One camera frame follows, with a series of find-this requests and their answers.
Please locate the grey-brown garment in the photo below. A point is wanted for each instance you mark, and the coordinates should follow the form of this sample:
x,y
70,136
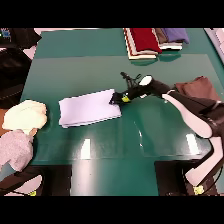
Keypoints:
x,y
160,35

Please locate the purple garment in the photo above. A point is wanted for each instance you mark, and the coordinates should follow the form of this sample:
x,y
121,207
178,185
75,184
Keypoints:
x,y
176,35

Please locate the brown garment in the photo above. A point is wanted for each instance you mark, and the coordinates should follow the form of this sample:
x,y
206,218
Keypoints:
x,y
197,88

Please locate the pale garment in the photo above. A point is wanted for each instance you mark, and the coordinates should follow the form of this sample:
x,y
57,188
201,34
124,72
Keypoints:
x,y
216,40

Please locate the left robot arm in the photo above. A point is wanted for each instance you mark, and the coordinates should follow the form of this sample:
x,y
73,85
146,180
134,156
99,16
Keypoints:
x,y
30,185

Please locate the lavender shirt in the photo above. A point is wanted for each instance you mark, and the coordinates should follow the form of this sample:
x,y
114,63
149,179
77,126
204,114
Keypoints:
x,y
88,108

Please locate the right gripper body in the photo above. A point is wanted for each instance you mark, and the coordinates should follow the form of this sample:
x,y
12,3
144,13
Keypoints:
x,y
122,96

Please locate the black garment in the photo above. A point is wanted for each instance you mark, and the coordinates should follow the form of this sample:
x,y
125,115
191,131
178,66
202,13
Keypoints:
x,y
13,76
25,36

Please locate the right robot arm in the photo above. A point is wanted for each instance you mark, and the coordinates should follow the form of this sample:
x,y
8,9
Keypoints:
x,y
197,117

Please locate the white garment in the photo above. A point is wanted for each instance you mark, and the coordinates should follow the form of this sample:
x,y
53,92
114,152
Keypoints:
x,y
171,46
142,56

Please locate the cream garment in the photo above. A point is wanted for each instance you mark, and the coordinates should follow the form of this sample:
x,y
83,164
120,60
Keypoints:
x,y
25,116

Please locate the red garment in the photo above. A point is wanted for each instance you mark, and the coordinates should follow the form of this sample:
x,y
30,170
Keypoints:
x,y
145,38

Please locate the pink garment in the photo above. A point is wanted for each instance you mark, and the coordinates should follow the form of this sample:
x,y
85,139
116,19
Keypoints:
x,y
15,146

